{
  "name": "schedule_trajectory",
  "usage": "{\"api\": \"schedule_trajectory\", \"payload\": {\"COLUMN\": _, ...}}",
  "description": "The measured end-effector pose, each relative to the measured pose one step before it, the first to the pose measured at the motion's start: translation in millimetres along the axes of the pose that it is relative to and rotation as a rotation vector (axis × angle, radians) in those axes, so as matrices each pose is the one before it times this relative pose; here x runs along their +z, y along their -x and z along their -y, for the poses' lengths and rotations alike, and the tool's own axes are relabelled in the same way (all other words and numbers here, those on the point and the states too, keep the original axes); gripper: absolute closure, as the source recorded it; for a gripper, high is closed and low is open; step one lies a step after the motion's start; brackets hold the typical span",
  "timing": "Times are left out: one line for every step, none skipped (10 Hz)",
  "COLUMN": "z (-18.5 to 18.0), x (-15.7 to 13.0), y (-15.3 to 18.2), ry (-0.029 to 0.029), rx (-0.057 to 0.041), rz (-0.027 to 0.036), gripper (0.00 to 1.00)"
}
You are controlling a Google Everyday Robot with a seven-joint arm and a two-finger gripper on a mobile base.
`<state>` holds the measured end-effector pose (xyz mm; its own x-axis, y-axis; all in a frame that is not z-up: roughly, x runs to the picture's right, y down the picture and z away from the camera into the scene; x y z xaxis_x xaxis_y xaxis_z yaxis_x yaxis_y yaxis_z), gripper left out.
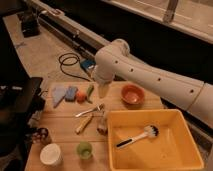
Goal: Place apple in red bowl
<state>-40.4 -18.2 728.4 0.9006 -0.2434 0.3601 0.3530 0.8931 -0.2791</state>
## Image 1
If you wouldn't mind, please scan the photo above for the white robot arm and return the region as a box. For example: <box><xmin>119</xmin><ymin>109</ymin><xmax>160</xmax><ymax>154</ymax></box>
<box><xmin>93</xmin><ymin>39</ymin><xmax>213</xmax><ymax>128</ymax></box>

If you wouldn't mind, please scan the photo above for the red bowl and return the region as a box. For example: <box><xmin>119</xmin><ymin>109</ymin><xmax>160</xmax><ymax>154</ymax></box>
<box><xmin>121</xmin><ymin>84</ymin><xmax>144</xmax><ymax>105</ymax></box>

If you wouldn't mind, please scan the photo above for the green pepper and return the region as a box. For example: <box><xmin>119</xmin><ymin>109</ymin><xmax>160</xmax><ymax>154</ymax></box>
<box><xmin>86</xmin><ymin>84</ymin><xmax>94</xmax><ymax>104</ymax></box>

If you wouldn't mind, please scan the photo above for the blue electronic box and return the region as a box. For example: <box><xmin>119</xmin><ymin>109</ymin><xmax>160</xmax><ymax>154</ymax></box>
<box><xmin>80</xmin><ymin>59</ymin><xmax>96</xmax><ymax>75</ymax></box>

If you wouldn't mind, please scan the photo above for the blue sponge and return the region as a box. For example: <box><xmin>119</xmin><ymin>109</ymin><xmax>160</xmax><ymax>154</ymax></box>
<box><xmin>65</xmin><ymin>86</ymin><xmax>78</xmax><ymax>102</ymax></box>

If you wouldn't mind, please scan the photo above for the light blue cloth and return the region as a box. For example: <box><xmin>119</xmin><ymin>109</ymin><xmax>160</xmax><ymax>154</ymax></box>
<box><xmin>52</xmin><ymin>87</ymin><xmax>66</xmax><ymax>108</ymax></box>

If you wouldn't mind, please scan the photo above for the green cup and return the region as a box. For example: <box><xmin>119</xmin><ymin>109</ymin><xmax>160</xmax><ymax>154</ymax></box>
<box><xmin>77</xmin><ymin>142</ymin><xmax>92</xmax><ymax>159</ymax></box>

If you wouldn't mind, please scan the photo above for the white dish brush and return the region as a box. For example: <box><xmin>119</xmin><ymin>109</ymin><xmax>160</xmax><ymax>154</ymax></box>
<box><xmin>116</xmin><ymin>125</ymin><xmax>159</xmax><ymax>148</ymax></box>

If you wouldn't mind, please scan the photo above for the dark patterned can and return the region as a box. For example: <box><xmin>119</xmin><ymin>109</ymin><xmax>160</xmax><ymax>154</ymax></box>
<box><xmin>32</xmin><ymin>128</ymin><xmax>51</xmax><ymax>145</ymax></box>

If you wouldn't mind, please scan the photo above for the white cup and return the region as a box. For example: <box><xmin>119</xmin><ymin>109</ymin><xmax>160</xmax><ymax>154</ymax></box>
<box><xmin>40</xmin><ymin>143</ymin><xmax>62</xmax><ymax>166</ymax></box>

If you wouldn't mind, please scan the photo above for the yellow plastic bin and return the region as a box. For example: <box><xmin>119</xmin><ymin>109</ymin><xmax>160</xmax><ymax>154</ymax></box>
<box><xmin>108</xmin><ymin>109</ymin><xmax>204</xmax><ymax>171</ymax></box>

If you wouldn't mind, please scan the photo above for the black box on floor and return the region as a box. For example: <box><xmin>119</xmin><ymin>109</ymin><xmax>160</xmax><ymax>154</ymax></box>
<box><xmin>18</xmin><ymin>12</ymin><xmax>40</xmax><ymax>38</ymax></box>

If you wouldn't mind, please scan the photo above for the yellow handled knife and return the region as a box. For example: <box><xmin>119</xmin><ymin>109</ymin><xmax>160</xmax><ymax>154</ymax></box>
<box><xmin>75</xmin><ymin>114</ymin><xmax>93</xmax><ymax>134</ymax></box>

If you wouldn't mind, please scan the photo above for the black coiled cable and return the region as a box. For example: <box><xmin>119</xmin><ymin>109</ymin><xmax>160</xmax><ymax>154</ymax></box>
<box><xmin>58</xmin><ymin>52</ymin><xmax>92</xmax><ymax>83</ymax></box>

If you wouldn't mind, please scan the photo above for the long metal rail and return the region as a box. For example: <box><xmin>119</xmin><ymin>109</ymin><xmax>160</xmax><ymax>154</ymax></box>
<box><xmin>24</xmin><ymin>0</ymin><xmax>213</xmax><ymax>126</ymax></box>

